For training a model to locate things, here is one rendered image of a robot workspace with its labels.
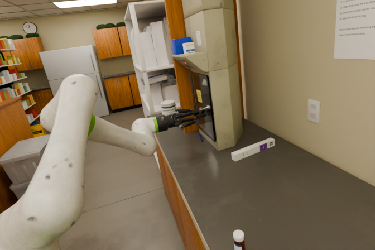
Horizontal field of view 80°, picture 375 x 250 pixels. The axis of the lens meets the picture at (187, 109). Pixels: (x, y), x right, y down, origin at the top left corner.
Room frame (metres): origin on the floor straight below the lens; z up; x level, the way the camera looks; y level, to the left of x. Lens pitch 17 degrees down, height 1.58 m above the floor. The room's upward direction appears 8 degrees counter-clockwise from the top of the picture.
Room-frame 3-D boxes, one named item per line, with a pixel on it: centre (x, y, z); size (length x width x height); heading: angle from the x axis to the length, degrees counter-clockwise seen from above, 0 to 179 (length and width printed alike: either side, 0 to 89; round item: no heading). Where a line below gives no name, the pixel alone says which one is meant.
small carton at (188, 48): (1.28, -0.06, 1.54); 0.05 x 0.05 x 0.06; 15
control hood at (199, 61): (1.32, -0.05, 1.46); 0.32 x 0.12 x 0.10; 15
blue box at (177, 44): (1.41, -0.02, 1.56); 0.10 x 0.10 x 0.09; 15
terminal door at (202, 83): (1.33, -0.09, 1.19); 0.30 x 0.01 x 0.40; 15
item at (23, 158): (2.50, 1.94, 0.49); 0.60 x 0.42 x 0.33; 15
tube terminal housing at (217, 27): (1.36, -0.22, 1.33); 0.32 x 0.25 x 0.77; 15
